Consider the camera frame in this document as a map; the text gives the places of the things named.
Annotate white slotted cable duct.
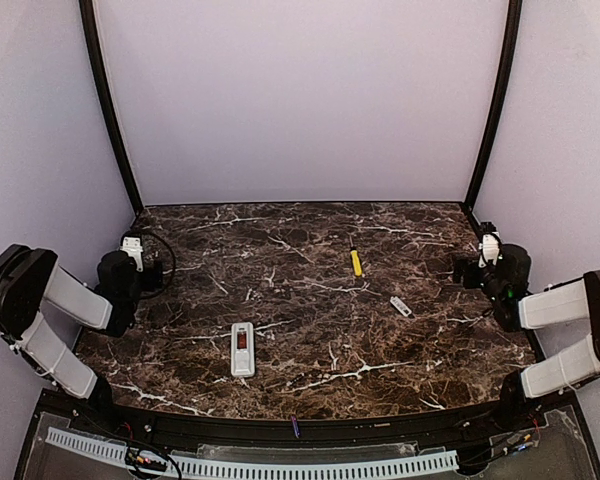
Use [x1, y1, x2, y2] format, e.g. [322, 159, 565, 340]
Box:
[45, 427, 459, 479]

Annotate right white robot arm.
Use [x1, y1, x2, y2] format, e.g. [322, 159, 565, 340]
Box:
[453, 234, 600, 399]

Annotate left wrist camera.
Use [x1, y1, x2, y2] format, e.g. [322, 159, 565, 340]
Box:
[120, 232, 144, 272]

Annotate white battery cover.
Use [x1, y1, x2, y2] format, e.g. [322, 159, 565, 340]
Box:
[390, 296, 413, 318]

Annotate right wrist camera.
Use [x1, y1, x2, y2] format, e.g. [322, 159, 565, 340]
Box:
[478, 222, 502, 268]

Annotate yellow handled screwdriver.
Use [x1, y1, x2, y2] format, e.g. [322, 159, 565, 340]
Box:
[349, 237, 363, 278]

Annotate black front table rail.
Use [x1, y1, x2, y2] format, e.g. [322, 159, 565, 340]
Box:
[59, 374, 552, 453]

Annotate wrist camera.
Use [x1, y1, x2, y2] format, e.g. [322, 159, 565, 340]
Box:
[478, 222, 502, 268]
[120, 232, 144, 272]

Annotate white remote control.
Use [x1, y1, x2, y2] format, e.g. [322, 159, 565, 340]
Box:
[230, 322, 256, 378]

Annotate left black frame post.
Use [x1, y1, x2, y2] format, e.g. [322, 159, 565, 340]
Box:
[78, 0, 144, 215]

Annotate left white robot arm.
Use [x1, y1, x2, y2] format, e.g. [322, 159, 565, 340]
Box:
[0, 237, 166, 408]

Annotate black frame post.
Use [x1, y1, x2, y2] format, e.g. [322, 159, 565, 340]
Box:
[464, 0, 523, 212]
[78, 0, 144, 215]

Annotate right black frame post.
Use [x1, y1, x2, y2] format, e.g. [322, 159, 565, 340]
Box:
[464, 0, 523, 212]

